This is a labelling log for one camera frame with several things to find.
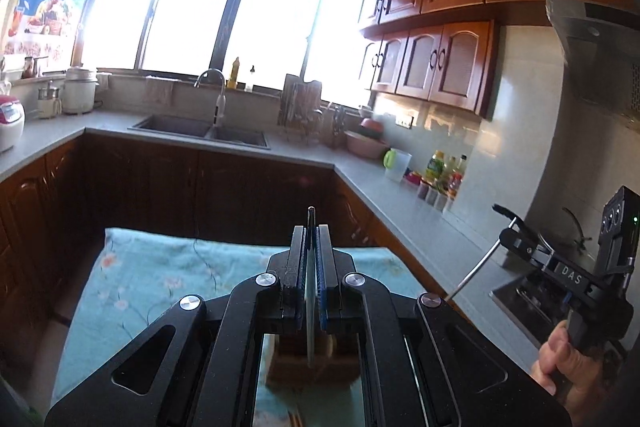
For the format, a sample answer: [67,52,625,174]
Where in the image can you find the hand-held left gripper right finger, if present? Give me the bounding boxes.
[316,225,572,427]

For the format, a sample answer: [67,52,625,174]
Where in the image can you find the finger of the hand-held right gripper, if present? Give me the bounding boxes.
[499,229,557,269]

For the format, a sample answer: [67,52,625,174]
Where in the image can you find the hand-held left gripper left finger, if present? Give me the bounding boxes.
[45,225,308,427]

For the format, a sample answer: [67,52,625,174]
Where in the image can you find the metal table knife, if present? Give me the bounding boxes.
[306,206,318,369]

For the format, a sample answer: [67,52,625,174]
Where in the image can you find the thin metal utensil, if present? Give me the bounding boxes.
[445,241,502,301]

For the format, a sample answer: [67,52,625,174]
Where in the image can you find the wooden utensil holder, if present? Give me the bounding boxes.
[266,333,364,392]

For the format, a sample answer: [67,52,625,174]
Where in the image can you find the person's right hand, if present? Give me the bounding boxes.
[530,320,617,426]

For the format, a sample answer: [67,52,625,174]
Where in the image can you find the gas stove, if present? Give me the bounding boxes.
[489,267,572,344]

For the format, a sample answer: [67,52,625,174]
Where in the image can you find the green label yellow cap bottle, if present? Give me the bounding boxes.
[425,150,446,184]

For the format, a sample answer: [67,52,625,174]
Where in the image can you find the wooden base cabinets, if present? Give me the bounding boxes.
[0,129,453,360]

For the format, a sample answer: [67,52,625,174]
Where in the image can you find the teal floral tablecloth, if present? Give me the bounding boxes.
[50,227,443,427]

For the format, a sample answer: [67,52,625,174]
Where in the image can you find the pink plastic basin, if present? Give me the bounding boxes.
[344,130,391,160]

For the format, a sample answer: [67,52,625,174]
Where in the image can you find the pink bowl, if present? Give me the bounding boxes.
[360,117,385,139]

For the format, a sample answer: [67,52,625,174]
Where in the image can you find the dish rack with cutting boards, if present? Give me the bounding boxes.
[277,74,327,134]

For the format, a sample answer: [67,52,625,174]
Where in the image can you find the steel double sink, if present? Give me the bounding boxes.
[128,114,271,151]

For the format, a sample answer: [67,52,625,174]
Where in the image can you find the chrome kitchen faucet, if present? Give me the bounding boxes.
[193,68,227,128]

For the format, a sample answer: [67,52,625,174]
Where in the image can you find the steel range hood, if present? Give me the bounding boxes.
[545,0,640,132]

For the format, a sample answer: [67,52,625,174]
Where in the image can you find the hanging dish cloth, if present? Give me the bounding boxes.
[142,77,174,106]

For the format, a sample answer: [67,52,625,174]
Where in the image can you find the kitchen window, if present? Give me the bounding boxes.
[80,0,375,108]

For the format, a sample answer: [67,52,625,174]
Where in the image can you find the red and white rice cooker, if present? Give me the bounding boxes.
[0,94,26,153]

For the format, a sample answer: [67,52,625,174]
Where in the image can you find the white pitcher green handle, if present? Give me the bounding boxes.
[383,148,414,184]

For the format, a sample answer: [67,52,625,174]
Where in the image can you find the short wooden wall cabinet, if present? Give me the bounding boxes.
[357,20,502,118]

